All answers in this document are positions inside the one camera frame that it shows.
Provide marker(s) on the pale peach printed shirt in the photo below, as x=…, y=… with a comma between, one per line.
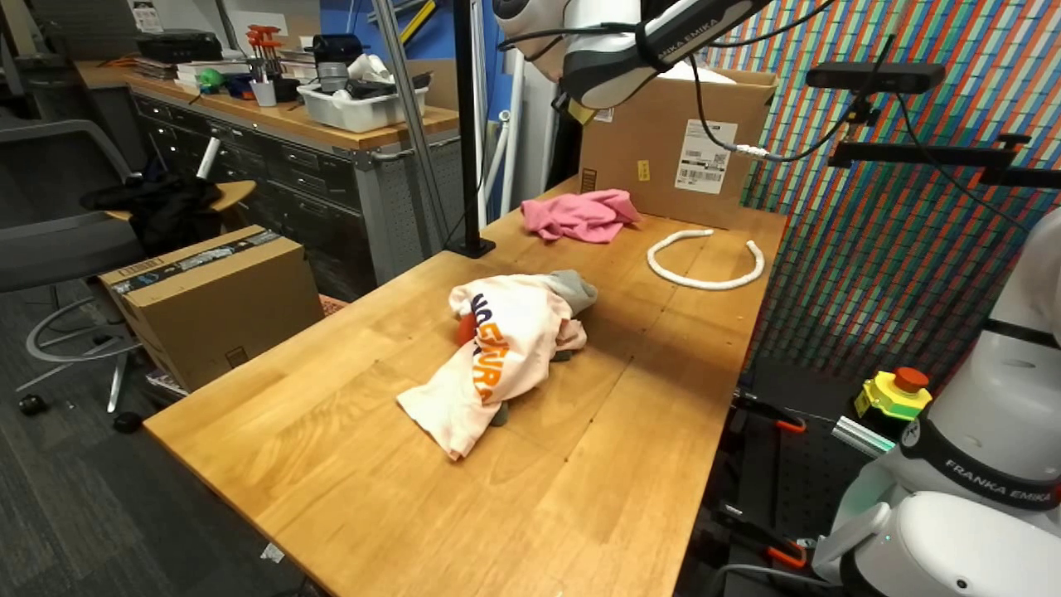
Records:
x=498, y=353

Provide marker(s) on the pink cloth orange print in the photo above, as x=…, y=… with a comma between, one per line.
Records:
x=582, y=216

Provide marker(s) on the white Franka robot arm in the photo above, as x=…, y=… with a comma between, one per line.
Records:
x=997, y=441

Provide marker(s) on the black pole stand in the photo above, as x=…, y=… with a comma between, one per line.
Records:
x=467, y=132

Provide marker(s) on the large cardboard box white label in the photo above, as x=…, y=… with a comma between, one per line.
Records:
x=663, y=166

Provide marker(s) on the silver tripod leg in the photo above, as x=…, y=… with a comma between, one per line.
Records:
x=413, y=121

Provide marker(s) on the white plastic bin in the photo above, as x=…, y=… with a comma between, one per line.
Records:
x=353, y=111

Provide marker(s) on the wooden top workbench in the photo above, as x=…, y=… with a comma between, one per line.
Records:
x=276, y=175

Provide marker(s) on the cardboard box black tape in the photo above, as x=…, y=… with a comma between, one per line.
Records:
x=219, y=320

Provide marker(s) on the round wooden side table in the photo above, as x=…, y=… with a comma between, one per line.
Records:
x=234, y=195

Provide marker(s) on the yellow red emergency stop button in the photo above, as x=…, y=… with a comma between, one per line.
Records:
x=893, y=399

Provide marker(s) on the black jacket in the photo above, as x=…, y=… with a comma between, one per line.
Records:
x=166, y=216

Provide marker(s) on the dark swivel chair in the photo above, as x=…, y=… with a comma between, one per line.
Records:
x=68, y=242

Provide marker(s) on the black bar camera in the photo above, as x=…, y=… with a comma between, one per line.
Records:
x=874, y=76

